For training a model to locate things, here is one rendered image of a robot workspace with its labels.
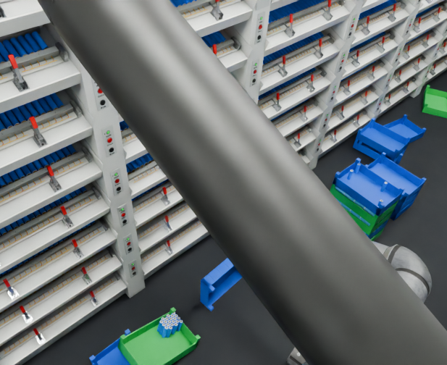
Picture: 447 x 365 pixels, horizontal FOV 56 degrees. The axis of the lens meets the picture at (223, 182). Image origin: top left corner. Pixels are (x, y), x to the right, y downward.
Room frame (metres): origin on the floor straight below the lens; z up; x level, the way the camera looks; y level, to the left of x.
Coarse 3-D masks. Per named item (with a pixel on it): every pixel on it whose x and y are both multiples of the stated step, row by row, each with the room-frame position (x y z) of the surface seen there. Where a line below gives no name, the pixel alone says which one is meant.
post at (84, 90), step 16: (80, 80) 1.05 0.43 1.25; (80, 96) 1.06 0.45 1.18; (96, 112) 1.05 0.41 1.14; (112, 112) 1.09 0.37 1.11; (96, 128) 1.04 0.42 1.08; (96, 144) 1.04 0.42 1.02; (112, 160) 1.07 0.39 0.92; (112, 192) 1.05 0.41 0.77; (128, 192) 1.10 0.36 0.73; (112, 208) 1.04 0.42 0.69; (128, 208) 1.09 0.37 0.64; (112, 224) 1.04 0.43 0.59; (128, 224) 1.08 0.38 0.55; (128, 256) 1.06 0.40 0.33; (128, 272) 1.05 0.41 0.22; (128, 288) 1.04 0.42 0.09
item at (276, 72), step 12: (312, 36) 2.03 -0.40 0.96; (324, 36) 2.06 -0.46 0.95; (336, 36) 2.06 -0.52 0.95; (288, 48) 1.90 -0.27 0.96; (300, 48) 1.93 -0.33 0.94; (312, 48) 1.98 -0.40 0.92; (324, 48) 2.01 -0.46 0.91; (336, 48) 2.04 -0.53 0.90; (264, 60) 1.77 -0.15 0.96; (276, 60) 1.79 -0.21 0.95; (288, 60) 1.84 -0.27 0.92; (300, 60) 1.87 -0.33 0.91; (312, 60) 1.90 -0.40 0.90; (324, 60) 1.96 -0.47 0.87; (264, 72) 1.72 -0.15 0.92; (276, 72) 1.74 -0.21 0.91; (288, 72) 1.77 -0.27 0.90; (300, 72) 1.83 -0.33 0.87; (264, 84) 1.65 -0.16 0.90; (276, 84) 1.70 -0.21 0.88
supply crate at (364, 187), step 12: (348, 168) 1.72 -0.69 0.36; (360, 168) 1.75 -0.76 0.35; (336, 180) 1.62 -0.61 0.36; (348, 180) 1.66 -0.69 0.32; (360, 180) 1.67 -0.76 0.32; (372, 180) 1.68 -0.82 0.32; (384, 180) 1.64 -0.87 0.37; (348, 192) 1.56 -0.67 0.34; (360, 192) 1.58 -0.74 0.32; (372, 192) 1.59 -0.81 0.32; (384, 192) 1.59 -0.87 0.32; (396, 192) 1.58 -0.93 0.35; (372, 204) 1.46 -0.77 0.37; (384, 204) 1.43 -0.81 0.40
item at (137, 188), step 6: (156, 168) 1.25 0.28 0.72; (150, 174) 1.22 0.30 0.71; (156, 174) 1.22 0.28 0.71; (162, 174) 1.23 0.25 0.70; (138, 180) 1.18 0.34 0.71; (144, 180) 1.18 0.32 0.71; (150, 180) 1.19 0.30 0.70; (156, 180) 1.20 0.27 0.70; (162, 180) 1.23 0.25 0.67; (132, 186) 1.14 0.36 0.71; (138, 186) 1.15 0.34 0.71; (144, 186) 1.16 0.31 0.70; (150, 186) 1.18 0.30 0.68; (132, 192) 1.10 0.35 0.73; (138, 192) 1.13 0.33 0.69; (132, 198) 1.12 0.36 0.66
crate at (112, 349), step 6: (126, 330) 0.83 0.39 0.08; (114, 342) 0.79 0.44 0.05; (108, 348) 0.76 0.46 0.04; (114, 348) 0.78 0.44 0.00; (102, 354) 0.74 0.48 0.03; (108, 354) 0.75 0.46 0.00; (114, 354) 0.75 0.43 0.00; (120, 354) 0.75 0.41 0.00; (96, 360) 0.72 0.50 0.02; (102, 360) 0.72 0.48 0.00; (108, 360) 0.72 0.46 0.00; (114, 360) 0.73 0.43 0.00; (120, 360) 0.73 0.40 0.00; (126, 360) 0.73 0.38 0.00
